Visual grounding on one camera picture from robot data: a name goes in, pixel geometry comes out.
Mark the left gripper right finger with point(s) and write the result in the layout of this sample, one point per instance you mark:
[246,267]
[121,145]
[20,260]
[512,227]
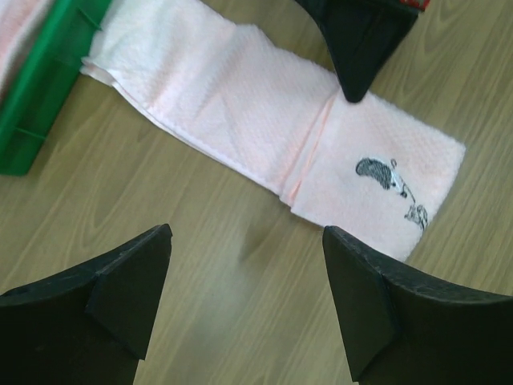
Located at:
[400,325]

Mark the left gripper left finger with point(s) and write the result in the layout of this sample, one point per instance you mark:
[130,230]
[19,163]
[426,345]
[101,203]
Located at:
[91,323]

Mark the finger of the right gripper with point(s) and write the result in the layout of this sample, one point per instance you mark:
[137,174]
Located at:
[361,36]

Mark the pink towel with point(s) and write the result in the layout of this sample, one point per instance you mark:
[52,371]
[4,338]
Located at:
[280,120]
[20,22]

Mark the green plastic tray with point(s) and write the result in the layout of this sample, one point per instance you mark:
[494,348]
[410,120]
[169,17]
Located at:
[45,79]

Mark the pink rolled towel in tray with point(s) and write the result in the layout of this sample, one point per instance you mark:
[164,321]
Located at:
[20,22]

